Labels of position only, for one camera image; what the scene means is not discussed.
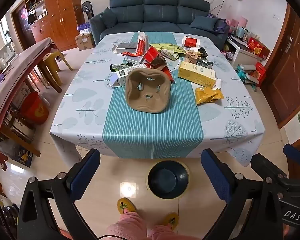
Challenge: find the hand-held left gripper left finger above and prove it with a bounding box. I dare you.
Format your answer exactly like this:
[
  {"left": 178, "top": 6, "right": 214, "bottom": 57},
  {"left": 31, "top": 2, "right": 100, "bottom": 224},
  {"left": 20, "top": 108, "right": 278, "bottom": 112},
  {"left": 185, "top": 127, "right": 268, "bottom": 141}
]
[{"left": 16, "top": 149, "right": 102, "bottom": 240}]

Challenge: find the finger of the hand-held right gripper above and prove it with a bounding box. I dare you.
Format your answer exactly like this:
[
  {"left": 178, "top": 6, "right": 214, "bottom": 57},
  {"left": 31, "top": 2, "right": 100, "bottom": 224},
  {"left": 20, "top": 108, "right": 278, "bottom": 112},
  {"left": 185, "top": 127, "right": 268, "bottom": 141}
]
[
  {"left": 283, "top": 144, "right": 300, "bottom": 170},
  {"left": 251, "top": 153, "right": 289, "bottom": 180}
]

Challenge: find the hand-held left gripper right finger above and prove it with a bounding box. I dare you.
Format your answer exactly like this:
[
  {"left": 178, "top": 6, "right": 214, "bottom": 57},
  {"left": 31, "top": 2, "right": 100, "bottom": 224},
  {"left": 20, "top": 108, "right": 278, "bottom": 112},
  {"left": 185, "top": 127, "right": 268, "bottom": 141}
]
[{"left": 201, "top": 148, "right": 284, "bottom": 240}]

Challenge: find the black bin with yellow rim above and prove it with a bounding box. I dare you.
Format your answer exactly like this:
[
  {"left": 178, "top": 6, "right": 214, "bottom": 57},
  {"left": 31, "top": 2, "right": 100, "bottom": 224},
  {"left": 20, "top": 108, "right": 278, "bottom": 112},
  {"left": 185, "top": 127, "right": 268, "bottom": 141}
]
[{"left": 147, "top": 160, "right": 190, "bottom": 200}]

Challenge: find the brown and green coffee bag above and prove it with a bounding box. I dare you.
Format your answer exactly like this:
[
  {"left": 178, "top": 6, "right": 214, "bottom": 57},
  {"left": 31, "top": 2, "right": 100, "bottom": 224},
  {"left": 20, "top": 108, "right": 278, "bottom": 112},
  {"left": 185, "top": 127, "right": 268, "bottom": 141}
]
[{"left": 184, "top": 51, "right": 214, "bottom": 69}]

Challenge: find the red and white paper cup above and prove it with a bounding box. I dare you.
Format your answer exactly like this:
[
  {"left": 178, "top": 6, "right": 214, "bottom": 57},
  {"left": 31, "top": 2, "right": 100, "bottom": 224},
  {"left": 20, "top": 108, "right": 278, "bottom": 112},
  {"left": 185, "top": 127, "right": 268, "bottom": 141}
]
[{"left": 182, "top": 35, "right": 202, "bottom": 48}]

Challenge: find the yellow slipper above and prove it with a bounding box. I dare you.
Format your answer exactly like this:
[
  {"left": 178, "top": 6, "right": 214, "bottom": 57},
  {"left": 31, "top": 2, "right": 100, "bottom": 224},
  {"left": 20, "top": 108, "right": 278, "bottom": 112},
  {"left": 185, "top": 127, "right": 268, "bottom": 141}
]
[
  {"left": 117, "top": 197, "right": 137, "bottom": 215},
  {"left": 161, "top": 212, "right": 179, "bottom": 230}
]

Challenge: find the dark floor mat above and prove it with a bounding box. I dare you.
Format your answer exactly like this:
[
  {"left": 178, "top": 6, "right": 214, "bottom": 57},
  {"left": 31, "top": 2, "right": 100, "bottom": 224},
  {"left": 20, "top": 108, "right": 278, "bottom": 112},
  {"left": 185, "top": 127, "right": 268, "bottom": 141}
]
[{"left": 7, "top": 145, "right": 34, "bottom": 168}]

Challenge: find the wooden door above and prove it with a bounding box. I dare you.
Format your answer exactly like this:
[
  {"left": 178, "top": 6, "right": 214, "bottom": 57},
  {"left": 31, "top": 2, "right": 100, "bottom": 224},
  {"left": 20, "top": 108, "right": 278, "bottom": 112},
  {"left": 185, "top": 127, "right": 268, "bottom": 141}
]
[{"left": 261, "top": 4, "right": 300, "bottom": 130}]

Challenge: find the leaf print tablecloth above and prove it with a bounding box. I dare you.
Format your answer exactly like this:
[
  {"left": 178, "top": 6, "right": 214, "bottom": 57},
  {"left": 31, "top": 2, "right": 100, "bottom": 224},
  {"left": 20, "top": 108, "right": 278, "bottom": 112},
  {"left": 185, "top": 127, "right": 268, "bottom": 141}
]
[{"left": 49, "top": 31, "right": 266, "bottom": 167}]

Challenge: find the red bucket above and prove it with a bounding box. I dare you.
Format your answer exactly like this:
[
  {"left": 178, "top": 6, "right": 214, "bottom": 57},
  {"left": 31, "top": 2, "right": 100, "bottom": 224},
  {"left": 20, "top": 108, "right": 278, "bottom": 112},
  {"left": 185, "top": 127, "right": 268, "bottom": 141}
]
[{"left": 19, "top": 91, "right": 50, "bottom": 125}]

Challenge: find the orange snack bag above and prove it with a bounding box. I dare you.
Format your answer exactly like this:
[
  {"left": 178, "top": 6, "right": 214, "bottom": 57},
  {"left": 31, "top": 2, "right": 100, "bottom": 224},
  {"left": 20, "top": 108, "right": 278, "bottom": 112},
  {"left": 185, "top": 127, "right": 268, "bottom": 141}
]
[{"left": 195, "top": 87, "right": 224, "bottom": 105}]

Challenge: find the red gift bag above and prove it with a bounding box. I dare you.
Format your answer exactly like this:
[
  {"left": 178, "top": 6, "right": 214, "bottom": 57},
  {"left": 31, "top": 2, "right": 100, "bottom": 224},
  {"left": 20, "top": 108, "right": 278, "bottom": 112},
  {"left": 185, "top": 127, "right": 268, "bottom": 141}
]
[{"left": 254, "top": 62, "right": 267, "bottom": 80}]

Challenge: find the teal ride-on toy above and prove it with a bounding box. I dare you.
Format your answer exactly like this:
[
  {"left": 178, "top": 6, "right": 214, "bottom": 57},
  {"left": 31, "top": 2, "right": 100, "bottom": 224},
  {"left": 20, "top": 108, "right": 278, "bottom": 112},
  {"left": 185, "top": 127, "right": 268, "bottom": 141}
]
[{"left": 236, "top": 64, "right": 259, "bottom": 90}]

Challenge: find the brown pulp cup carrier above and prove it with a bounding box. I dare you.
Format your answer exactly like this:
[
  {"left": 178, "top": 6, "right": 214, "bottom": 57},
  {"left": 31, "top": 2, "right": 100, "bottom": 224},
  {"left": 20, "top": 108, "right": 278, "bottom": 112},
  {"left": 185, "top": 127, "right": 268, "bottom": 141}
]
[{"left": 125, "top": 68, "right": 172, "bottom": 114}]

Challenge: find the white carton with barcode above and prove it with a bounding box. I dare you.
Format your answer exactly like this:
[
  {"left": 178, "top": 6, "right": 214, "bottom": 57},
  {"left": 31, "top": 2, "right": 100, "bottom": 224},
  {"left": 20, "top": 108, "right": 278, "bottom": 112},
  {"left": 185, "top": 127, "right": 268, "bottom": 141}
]
[{"left": 107, "top": 64, "right": 147, "bottom": 88}]

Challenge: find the yellow carton box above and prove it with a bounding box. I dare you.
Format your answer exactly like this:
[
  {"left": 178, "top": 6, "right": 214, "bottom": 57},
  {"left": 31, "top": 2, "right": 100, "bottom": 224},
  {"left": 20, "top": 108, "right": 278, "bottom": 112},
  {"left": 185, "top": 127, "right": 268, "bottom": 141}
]
[{"left": 177, "top": 61, "right": 216, "bottom": 88}]

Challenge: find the white low cabinet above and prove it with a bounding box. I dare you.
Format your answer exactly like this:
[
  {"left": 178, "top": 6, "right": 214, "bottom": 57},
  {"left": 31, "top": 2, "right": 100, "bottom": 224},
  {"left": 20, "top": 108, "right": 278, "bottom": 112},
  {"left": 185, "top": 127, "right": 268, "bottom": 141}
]
[{"left": 226, "top": 36, "right": 259, "bottom": 67}]

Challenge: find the black and green box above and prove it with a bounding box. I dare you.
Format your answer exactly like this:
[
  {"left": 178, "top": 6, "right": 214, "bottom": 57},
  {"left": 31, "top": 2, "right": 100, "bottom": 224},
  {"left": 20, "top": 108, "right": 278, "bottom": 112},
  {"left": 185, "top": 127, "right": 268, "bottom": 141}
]
[{"left": 110, "top": 64, "right": 134, "bottom": 72}]

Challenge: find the red gift box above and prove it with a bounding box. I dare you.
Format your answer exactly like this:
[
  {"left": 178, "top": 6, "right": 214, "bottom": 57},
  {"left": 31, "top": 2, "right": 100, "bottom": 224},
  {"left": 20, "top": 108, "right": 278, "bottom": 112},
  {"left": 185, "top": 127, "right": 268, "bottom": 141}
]
[{"left": 247, "top": 37, "right": 271, "bottom": 60}]

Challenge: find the red torn wrapper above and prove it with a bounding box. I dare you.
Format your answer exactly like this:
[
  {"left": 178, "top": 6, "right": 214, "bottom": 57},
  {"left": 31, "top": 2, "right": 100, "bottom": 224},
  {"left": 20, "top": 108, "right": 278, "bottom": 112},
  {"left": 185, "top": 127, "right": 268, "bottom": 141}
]
[{"left": 162, "top": 66, "right": 175, "bottom": 83}]

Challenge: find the round floral table mat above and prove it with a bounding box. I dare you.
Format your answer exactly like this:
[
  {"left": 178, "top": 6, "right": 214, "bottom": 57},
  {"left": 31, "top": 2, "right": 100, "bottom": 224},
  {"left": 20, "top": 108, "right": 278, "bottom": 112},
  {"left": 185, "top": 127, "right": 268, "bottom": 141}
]
[{"left": 165, "top": 57, "right": 188, "bottom": 74}]

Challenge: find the yellow plastic stool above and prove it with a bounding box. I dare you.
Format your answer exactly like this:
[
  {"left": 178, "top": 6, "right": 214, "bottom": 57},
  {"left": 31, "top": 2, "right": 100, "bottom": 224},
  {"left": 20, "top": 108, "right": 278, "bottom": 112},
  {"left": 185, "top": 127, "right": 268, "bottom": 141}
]
[{"left": 42, "top": 51, "right": 74, "bottom": 85}]

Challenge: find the light blue appliance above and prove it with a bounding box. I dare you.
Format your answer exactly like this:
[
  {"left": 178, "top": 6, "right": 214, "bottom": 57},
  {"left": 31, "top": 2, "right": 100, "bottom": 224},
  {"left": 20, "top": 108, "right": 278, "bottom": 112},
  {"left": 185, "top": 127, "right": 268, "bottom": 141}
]
[{"left": 236, "top": 27, "right": 250, "bottom": 40}]

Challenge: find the cardboard box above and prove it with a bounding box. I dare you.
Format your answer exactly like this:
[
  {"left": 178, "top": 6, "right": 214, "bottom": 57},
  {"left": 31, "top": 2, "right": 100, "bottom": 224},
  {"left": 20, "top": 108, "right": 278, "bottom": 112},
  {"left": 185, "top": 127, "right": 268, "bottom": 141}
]
[{"left": 75, "top": 31, "right": 95, "bottom": 50}]

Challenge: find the silver grey box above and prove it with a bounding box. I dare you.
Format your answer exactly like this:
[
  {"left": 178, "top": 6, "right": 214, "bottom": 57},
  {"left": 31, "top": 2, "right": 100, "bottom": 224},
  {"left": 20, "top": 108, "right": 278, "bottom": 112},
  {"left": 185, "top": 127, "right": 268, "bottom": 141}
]
[{"left": 112, "top": 42, "right": 138, "bottom": 54}]

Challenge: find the yellow green foil bag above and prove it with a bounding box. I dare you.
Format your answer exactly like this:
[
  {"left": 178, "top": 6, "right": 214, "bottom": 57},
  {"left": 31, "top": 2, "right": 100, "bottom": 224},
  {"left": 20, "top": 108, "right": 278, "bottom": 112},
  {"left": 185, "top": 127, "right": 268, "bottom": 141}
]
[{"left": 150, "top": 43, "right": 188, "bottom": 55}]

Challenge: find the red and white carton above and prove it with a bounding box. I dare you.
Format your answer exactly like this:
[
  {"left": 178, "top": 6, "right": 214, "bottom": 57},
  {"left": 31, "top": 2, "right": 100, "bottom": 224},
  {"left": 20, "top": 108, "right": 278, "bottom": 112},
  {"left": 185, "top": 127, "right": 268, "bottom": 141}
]
[{"left": 136, "top": 32, "right": 149, "bottom": 55}]

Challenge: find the purple bag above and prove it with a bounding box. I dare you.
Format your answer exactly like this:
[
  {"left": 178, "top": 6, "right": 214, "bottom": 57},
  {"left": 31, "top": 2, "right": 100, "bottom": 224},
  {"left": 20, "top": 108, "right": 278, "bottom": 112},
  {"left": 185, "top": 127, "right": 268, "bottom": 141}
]
[{"left": 207, "top": 12, "right": 230, "bottom": 34}]

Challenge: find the dark blue cushion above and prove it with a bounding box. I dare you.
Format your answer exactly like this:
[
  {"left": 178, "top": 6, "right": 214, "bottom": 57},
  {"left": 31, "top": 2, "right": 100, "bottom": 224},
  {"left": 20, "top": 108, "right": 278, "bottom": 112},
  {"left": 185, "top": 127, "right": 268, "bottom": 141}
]
[
  {"left": 100, "top": 7, "right": 118, "bottom": 29},
  {"left": 189, "top": 16, "right": 217, "bottom": 32}
]

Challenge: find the wooden cabinet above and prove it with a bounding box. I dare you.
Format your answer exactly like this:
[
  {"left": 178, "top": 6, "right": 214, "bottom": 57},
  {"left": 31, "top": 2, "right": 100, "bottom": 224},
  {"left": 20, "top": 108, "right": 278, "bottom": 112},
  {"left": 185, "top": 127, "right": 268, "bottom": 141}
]
[{"left": 11, "top": 0, "right": 85, "bottom": 52}]

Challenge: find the black racket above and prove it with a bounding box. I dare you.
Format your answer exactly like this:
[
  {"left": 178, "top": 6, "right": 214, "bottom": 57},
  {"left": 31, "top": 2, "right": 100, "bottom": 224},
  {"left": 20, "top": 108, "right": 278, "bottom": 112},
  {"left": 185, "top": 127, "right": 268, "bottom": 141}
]
[{"left": 81, "top": 1, "right": 94, "bottom": 20}]

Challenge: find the dark blue sofa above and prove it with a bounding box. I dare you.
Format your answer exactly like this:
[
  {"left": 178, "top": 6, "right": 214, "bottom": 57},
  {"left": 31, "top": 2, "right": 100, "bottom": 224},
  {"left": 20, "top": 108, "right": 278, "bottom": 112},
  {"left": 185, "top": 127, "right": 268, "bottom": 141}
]
[{"left": 89, "top": 0, "right": 230, "bottom": 50}]

